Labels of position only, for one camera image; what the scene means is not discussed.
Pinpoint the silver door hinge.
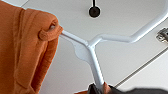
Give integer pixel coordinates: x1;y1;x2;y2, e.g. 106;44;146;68
155;28;168;43

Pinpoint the black wardrobe hook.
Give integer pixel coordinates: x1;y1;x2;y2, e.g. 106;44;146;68
88;0;102;18

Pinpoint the white wardrobe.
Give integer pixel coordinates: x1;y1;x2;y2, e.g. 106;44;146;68
0;0;168;94

